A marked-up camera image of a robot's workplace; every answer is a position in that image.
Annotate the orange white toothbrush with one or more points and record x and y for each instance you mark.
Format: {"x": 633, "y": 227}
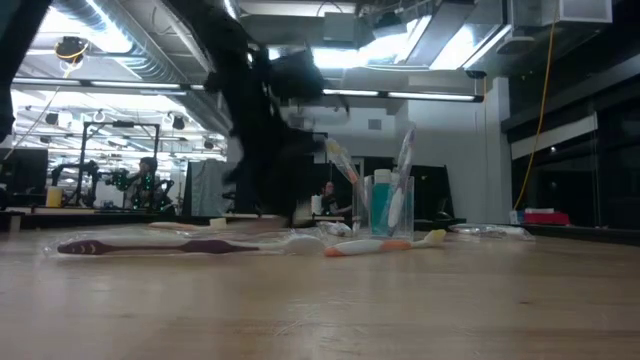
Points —
{"x": 346, "y": 167}
{"x": 175, "y": 226}
{"x": 360, "y": 246}

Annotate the red box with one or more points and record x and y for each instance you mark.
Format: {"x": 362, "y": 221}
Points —
{"x": 547, "y": 218}

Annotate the gray ceiling box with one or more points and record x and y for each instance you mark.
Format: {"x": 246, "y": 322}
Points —
{"x": 340, "y": 27}

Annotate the black metal frame rig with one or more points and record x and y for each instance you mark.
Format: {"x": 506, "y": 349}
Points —
{"x": 120, "y": 124}

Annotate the clear plastic packet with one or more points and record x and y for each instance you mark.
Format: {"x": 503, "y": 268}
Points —
{"x": 336, "y": 229}

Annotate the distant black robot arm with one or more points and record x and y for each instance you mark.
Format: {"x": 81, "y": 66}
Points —
{"x": 90, "y": 170}

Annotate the yellow cup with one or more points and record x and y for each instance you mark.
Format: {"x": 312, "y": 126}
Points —
{"x": 55, "y": 197}

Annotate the black monitor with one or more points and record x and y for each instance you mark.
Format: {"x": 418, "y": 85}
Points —
{"x": 27, "y": 172}

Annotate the white paper roll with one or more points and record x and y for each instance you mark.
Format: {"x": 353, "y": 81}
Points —
{"x": 316, "y": 205}

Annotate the gray cloth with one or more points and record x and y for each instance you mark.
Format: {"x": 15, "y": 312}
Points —
{"x": 205, "y": 187}

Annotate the person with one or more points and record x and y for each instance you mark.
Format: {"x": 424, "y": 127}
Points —
{"x": 145, "y": 190}
{"x": 329, "y": 197}

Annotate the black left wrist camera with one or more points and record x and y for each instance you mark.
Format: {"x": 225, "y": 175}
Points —
{"x": 295, "y": 75}

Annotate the long linear ceiling light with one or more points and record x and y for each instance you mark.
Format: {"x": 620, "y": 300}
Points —
{"x": 135, "y": 85}

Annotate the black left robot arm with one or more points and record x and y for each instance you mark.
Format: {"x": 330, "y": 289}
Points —
{"x": 240, "y": 110}

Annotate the white flat box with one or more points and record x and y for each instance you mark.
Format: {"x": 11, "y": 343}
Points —
{"x": 539, "y": 210}

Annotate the black partition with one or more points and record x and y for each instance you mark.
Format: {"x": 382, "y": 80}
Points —
{"x": 430, "y": 190}

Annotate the silver ventilation duct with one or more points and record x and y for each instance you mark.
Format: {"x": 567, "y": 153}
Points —
{"x": 145, "y": 57}

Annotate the clear acrylic holder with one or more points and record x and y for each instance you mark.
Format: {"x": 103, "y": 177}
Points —
{"x": 362, "y": 225}

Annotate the gray square wall vent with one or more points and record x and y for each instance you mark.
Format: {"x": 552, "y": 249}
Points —
{"x": 375, "y": 124}

